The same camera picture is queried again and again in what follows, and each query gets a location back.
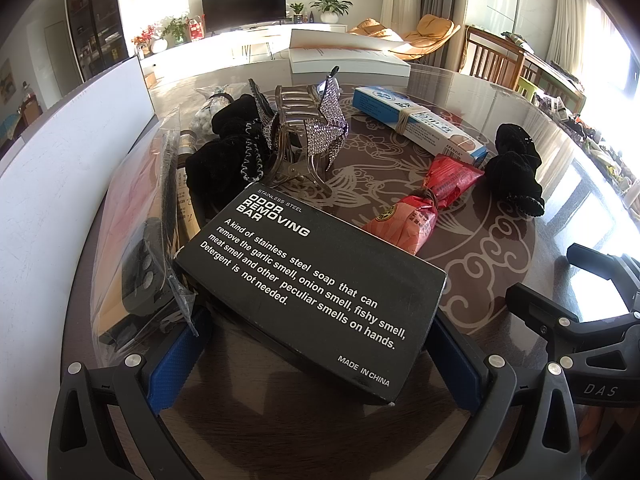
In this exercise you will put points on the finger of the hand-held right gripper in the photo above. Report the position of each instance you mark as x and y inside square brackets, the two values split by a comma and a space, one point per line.
[545, 310]
[600, 262]

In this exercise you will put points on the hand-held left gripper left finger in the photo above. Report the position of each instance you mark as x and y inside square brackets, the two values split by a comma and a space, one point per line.
[175, 360]

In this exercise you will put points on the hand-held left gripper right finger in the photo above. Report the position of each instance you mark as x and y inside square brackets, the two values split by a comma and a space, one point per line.
[457, 362]

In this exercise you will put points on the black printed cardboard box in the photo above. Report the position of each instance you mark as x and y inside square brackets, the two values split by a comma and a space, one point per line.
[310, 285]

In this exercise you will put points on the black device with round buttons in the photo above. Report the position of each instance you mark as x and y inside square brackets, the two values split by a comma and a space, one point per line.
[145, 267]

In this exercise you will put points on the small black velvet scrunchie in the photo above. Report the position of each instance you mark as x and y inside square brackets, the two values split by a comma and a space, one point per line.
[515, 170]

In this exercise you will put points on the clutter on side shelf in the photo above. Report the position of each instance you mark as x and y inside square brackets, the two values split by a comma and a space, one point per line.
[590, 130]

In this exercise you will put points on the red snack packet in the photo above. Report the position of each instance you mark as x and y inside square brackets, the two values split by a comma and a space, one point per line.
[452, 177]
[405, 222]

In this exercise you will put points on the cream tube with gold band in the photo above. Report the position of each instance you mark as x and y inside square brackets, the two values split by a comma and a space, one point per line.
[192, 195]

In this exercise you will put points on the clear plastic bag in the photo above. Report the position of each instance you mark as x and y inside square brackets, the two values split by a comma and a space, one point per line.
[125, 200]

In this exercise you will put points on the wooden slat chair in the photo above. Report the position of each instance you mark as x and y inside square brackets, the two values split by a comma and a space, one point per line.
[550, 80]
[487, 57]

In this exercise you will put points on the green stool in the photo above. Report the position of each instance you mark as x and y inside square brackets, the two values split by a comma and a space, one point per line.
[525, 87]

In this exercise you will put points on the white panel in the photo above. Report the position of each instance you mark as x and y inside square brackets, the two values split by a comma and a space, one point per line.
[60, 160]

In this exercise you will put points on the bag of white beads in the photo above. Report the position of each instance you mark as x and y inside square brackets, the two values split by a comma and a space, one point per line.
[205, 117]

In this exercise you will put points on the white sheer curtain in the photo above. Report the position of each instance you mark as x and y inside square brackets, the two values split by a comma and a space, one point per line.
[570, 20]

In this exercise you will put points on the blue and white toothpaste box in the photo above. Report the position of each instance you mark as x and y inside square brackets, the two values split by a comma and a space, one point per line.
[400, 107]

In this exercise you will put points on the rhinestone bow hair claw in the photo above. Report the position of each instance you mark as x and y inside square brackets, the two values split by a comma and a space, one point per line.
[300, 130]

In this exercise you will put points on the orange lounge chair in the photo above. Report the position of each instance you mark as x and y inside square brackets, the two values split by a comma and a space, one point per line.
[432, 32]
[372, 27]

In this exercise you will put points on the small table with cloth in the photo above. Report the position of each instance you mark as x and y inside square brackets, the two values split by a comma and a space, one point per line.
[10, 127]

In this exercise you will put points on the plastic bottle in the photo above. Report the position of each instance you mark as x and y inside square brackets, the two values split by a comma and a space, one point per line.
[28, 94]

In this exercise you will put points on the white television cabinet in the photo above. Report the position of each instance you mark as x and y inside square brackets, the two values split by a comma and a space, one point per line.
[210, 47]

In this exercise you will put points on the white cardboard box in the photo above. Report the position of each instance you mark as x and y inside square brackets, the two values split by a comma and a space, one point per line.
[345, 62]

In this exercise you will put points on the red flowers in white vase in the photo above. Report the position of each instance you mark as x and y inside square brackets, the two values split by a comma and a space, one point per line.
[150, 40]

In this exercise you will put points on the red gift bag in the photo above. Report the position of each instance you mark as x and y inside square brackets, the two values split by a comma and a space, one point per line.
[195, 30]

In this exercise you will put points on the bushy green potted plant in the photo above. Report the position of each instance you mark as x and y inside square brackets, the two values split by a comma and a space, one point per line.
[175, 27]

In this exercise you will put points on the dark display cabinet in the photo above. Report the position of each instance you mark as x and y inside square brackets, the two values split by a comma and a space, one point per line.
[95, 15]

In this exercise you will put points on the black television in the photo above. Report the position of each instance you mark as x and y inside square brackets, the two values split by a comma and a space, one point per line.
[245, 7]

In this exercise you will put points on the small potted plant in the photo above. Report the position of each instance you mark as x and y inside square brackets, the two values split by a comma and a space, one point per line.
[297, 12]

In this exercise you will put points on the leafy plant in white pot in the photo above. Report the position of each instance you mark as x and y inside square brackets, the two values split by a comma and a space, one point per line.
[330, 7]

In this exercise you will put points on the framed wall picture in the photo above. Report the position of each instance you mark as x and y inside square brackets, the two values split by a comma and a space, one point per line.
[7, 79]

